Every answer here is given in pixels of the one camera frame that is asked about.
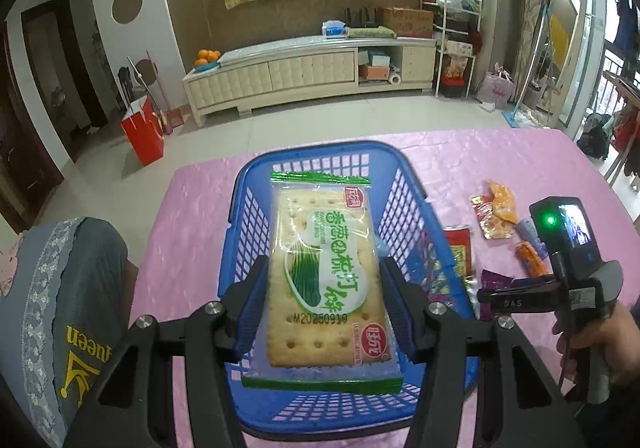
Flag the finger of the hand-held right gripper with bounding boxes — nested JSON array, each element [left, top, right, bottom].
[[476, 277, 557, 320]]

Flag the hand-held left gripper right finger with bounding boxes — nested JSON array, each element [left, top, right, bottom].
[[378, 257, 588, 448]]

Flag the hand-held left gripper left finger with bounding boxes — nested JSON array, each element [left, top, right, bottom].
[[62, 255, 271, 448]]

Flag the dark purple snack packet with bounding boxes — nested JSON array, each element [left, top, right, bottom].
[[481, 269, 514, 290]]

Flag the red silver foil snack packet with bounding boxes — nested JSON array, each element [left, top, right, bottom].
[[425, 225, 481, 321]]

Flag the green-edged cracker packet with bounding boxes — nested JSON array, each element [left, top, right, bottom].
[[241, 170, 405, 396]]

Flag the blue plastic basket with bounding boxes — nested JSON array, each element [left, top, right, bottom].
[[217, 140, 479, 442]]

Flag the person's right hand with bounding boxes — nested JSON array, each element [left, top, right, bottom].
[[552, 295, 640, 389]]

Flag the small pale blue snack packet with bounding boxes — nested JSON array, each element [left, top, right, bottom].
[[517, 220, 546, 254]]

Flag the orange stick snack packet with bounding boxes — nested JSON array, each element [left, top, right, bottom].
[[515, 240, 550, 278]]

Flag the orange yellow snack packet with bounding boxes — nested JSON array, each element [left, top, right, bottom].
[[482, 180, 517, 224]]

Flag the red patterned snack packet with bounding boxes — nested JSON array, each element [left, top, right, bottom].
[[470, 195, 516, 240]]

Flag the pink tablecloth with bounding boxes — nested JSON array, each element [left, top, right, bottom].
[[127, 128, 640, 448]]

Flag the wooden drying rack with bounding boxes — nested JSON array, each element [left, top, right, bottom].
[[601, 70, 640, 190]]

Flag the pink plastic bag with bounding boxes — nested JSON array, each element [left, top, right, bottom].
[[477, 63, 516, 110]]

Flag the standing mirror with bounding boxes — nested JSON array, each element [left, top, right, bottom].
[[515, 0, 599, 130]]

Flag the grey embroidered chair cover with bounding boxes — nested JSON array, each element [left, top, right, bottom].
[[0, 216, 139, 448]]

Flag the red paper bag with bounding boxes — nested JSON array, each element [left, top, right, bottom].
[[120, 95, 166, 167]]

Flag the hanging clothes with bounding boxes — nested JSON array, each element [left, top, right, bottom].
[[606, 0, 640, 60]]

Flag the patterned curtain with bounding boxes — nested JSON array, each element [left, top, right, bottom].
[[515, 0, 552, 104]]

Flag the white metal shelf rack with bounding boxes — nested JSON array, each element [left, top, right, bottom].
[[420, 0, 484, 100]]

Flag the standing air conditioner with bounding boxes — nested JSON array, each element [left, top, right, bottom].
[[477, 0, 517, 79]]

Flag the cream tv cabinet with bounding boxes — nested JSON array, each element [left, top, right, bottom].
[[181, 35, 438, 129]]

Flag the pink garment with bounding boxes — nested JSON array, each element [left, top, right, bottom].
[[0, 248, 22, 300]]

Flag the brown cardboard box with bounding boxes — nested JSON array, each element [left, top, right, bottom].
[[382, 6, 435, 39]]

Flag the green folded cloth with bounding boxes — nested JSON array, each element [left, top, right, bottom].
[[346, 26, 396, 39]]

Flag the dark wooden door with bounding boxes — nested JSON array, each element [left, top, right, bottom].
[[20, 0, 109, 164], [0, 23, 66, 235]]

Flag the black router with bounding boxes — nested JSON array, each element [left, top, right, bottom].
[[345, 6, 382, 29]]

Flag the round brown wall decor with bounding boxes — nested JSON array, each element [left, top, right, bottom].
[[111, 0, 144, 27]]

